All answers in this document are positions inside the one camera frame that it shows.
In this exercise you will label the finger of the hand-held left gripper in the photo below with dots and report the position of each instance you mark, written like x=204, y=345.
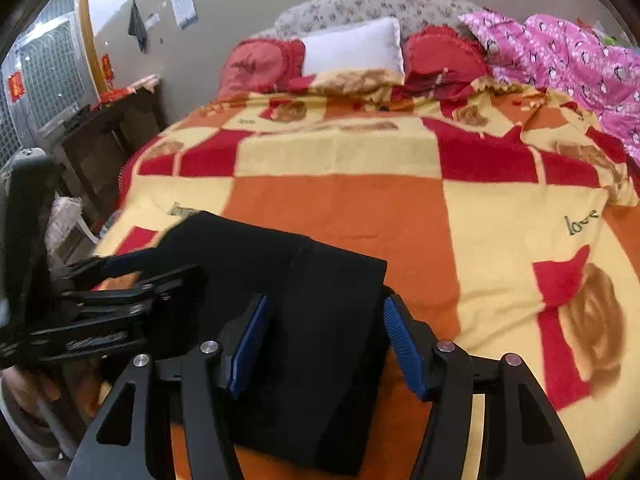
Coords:
x=140, y=292
x=125, y=263

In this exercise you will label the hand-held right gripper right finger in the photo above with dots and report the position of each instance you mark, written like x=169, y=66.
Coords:
x=400, y=335

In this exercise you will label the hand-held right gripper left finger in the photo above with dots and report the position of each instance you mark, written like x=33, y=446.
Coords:
x=247, y=350

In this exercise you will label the black pants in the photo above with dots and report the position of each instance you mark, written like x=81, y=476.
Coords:
x=325, y=310

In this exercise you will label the person's left forearm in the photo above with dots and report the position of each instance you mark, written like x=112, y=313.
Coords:
x=35, y=410

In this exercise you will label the white plastic chair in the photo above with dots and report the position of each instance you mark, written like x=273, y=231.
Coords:
x=65, y=220

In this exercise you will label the dark wooden table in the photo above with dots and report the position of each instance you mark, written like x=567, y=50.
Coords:
x=100, y=145

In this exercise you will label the red yellow printed blanket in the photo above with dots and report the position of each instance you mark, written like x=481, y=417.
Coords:
x=350, y=210

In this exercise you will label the red paper window decoration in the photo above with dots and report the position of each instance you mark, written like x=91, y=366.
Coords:
x=16, y=86

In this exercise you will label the window with metal grille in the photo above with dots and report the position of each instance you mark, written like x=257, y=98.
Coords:
x=50, y=70

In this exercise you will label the red heart-shaped cushion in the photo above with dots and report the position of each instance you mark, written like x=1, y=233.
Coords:
x=250, y=65
x=440, y=55

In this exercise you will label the dark hanging cloth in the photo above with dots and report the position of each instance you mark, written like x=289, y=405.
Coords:
x=137, y=25

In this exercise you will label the white pillow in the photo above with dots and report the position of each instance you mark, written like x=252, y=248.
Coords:
x=350, y=45

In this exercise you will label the pink penguin print quilt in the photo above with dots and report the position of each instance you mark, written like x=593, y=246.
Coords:
x=550, y=45

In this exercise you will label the floral padded headboard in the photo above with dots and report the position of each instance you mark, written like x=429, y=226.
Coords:
x=340, y=7

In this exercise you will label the red hanging wall decoration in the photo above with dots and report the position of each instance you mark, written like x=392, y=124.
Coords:
x=108, y=71

